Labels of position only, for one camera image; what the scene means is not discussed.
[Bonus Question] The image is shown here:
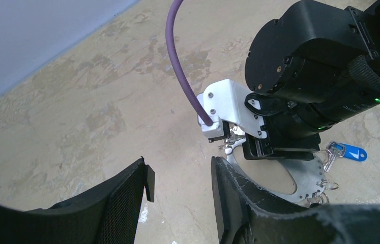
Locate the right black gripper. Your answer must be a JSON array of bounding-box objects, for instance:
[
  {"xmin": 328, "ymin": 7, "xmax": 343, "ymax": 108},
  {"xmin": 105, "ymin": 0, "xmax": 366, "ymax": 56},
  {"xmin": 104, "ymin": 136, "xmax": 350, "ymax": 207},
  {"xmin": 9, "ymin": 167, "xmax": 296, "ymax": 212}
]
[{"xmin": 242, "ymin": 111, "xmax": 321, "ymax": 161}]

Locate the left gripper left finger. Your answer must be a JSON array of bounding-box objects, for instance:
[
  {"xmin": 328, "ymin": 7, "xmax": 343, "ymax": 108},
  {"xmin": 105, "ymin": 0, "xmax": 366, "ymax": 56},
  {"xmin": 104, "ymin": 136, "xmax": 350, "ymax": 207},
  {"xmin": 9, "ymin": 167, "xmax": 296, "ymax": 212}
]
[{"xmin": 0, "ymin": 158, "xmax": 155, "ymax": 243}]

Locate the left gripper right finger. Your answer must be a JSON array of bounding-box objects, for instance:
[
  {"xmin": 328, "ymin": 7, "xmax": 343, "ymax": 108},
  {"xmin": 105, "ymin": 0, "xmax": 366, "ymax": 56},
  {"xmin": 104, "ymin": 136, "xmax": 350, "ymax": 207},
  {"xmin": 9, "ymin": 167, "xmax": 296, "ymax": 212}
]
[{"xmin": 211, "ymin": 157, "xmax": 380, "ymax": 243}]

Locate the silver key holder strip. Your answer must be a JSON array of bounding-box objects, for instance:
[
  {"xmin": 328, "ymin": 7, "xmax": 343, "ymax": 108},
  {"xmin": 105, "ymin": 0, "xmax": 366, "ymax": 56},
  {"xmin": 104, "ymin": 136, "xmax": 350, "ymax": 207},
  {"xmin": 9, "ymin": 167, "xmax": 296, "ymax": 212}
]
[{"xmin": 221, "ymin": 126, "xmax": 339, "ymax": 207}]

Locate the blue tagged key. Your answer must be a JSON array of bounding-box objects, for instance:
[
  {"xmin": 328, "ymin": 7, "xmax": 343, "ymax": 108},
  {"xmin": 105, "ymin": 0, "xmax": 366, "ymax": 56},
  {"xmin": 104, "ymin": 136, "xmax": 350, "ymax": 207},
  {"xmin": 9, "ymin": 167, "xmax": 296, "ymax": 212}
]
[{"xmin": 323, "ymin": 141, "xmax": 368, "ymax": 172}]

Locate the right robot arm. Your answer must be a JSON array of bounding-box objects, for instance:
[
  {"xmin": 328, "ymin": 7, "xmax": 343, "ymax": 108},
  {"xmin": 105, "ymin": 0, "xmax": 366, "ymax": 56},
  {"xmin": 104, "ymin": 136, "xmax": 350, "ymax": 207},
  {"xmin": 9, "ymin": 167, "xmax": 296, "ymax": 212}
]
[{"xmin": 243, "ymin": 1, "xmax": 380, "ymax": 160}]

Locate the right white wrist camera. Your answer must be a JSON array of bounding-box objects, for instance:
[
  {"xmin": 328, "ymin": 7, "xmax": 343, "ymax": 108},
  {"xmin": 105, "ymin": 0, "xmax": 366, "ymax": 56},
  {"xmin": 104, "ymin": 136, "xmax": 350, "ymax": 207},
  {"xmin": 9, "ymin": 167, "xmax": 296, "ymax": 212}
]
[{"xmin": 196, "ymin": 79, "xmax": 268, "ymax": 141}]

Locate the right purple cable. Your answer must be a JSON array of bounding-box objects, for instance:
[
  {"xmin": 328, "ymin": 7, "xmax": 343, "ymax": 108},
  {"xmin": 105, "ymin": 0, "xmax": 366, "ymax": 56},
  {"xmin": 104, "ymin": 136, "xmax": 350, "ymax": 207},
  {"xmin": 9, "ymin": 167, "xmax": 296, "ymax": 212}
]
[{"xmin": 165, "ymin": 0, "xmax": 215, "ymax": 127}]

